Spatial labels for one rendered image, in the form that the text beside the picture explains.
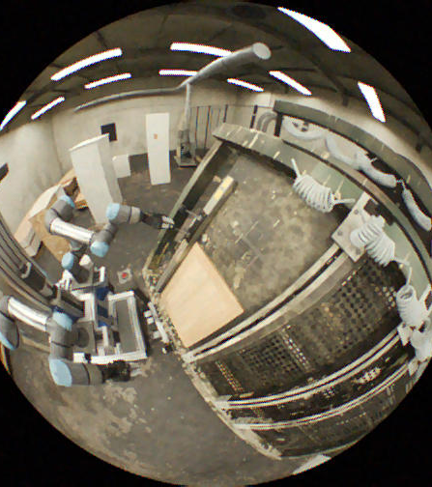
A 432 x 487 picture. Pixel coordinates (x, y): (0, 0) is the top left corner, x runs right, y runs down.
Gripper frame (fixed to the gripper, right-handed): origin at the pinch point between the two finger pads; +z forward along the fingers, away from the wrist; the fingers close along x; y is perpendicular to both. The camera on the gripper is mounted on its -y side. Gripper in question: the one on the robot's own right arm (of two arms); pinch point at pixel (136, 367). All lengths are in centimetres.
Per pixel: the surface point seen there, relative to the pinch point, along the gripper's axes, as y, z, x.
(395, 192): 145, -3, 3
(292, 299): 64, 5, 2
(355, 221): 88, -14, 7
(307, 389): 55, 16, -36
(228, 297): 43, 19, 17
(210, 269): 41, 18, 34
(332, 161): 81, -29, 17
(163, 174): 6, 119, 423
